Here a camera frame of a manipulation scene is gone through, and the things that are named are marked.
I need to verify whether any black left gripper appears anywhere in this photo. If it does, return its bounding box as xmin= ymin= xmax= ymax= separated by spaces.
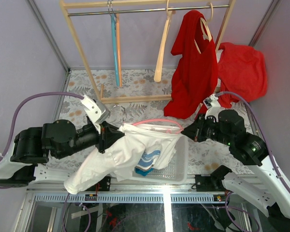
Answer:
xmin=58 ymin=120 xmax=126 ymax=160

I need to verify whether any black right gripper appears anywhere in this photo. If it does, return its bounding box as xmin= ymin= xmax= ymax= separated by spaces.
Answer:
xmin=180 ymin=112 xmax=232 ymax=145

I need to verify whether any pink wavy hanger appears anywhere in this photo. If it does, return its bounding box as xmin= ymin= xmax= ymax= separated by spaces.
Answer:
xmin=110 ymin=104 xmax=184 ymax=134

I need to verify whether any white t shirt blue print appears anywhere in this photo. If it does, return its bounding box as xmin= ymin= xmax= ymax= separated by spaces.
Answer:
xmin=64 ymin=123 xmax=181 ymax=194

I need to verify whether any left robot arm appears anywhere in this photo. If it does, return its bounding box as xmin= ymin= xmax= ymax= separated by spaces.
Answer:
xmin=0 ymin=119 xmax=124 ymax=189

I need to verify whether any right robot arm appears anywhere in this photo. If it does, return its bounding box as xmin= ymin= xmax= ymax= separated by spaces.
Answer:
xmin=181 ymin=110 xmax=290 ymax=220

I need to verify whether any red t shirt on hanger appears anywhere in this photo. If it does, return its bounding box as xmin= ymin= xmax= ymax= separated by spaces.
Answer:
xmin=164 ymin=10 xmax=218 ymax=119

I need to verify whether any beige wooden hanger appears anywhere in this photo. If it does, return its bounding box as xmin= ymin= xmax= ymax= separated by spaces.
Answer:
xmin=154 ymin=0 xmax=173 ymax=83

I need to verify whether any cream hanger under red shirt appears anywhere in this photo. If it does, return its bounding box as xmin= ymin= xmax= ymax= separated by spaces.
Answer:
xmin=200 ymin=2 xmax=214 ymax=42

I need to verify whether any orange hanger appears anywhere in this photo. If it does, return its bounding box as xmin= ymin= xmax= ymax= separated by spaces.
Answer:
xmin=116 ymin=14 xmax=122 ymax=87

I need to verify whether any blue hanger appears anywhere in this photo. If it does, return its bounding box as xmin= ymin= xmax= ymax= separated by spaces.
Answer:
xmin=107 ymin=0 xmax=120 ymax=87

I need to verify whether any floral tablecloth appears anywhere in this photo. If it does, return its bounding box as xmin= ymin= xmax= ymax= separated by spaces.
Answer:
xmin=47 ymin=70 xmax=252 ymax=174

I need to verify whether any white plastic laundry basket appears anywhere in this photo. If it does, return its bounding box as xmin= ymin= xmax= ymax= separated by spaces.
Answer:
xmin=127 ymin=137 xmax=189 ymax=185

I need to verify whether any red cloth pile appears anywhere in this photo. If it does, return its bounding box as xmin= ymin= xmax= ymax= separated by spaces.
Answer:
xmin=218 ymin=42 xmax=268 ymax=102

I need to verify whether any wooden clothes rack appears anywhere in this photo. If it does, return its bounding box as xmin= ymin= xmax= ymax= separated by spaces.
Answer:
xmin=59 ymin=0 xmax=236 ymax=104

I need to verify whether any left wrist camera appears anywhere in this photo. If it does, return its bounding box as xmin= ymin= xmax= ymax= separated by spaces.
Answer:
xmin=81 ymin=95 xmax=110 ymax=134

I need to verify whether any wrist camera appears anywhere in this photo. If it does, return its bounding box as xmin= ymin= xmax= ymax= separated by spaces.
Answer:
xmin=81 ymin=95 xmax=110 ymax=134
xmin=203 ymin=94 xmax=221 ymax=119

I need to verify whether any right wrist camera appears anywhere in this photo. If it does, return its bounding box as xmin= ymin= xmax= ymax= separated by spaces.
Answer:
xmin=203 ymin=94 xmax=221 ymax=119

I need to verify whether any aluminium rail with cable duct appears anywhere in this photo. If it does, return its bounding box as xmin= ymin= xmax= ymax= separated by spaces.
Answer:
xmin=29 ymin=174 xmax=288 ymax=203

